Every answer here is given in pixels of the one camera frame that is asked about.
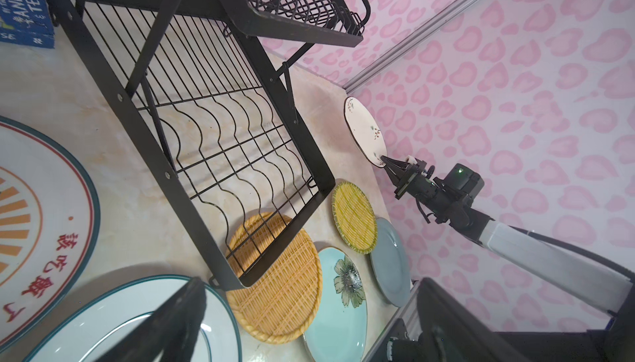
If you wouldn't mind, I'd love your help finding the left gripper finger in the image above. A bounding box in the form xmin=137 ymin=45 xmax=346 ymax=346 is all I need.
xmin=99 ymin=278 xmax=207 ymax=361

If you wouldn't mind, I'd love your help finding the black wire dish rack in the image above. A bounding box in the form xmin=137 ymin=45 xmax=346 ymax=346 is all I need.
xmin=47 ymin=0 xmax=365 ymax=291

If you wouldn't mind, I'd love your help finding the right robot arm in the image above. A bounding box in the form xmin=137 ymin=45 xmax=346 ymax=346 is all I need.
xmin=379 ymin=155 xmax=634 ymax=361

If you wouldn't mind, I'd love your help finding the cream floral plate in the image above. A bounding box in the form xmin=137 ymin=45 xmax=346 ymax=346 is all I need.
xmin=344 ymin=97 xmax=387 ymax=168

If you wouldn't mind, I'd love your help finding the blue treehouse book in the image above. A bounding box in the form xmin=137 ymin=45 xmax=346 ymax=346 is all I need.
xmin=1 ymin=0 xmax=55 ymax=49

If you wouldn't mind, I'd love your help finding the grey blue plate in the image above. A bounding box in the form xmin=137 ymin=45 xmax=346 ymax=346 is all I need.
xmin=370 ymin=218 xmax=412 ymax=307

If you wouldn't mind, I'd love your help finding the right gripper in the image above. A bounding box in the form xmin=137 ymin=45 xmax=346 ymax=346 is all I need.
xmin=380 ymin=155 xmax=446 ymax=223

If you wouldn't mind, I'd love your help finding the orange woven bamboo plate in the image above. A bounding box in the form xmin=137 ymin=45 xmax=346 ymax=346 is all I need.
xmin=226 ymin=213 xmax=322 ymax=345

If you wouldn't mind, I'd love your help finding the white plate green rim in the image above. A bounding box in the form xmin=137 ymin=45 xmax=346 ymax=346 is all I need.
xmin=25 ymin=274 xmax=242 ymax=361

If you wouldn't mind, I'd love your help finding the mint green flower plate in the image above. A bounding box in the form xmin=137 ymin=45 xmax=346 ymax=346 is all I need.
xmin=304 ymin=247 xmax=368 ymax=361

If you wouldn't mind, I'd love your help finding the yellow green woven plate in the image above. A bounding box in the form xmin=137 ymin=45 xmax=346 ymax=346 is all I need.
xmin=332 ymin=181 xmax=378 ymax=255

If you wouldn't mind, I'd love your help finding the white plate orange sunburst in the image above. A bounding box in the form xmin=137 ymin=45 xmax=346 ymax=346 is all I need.
xmin=1 ymin=117 xmax=101 ymax=350

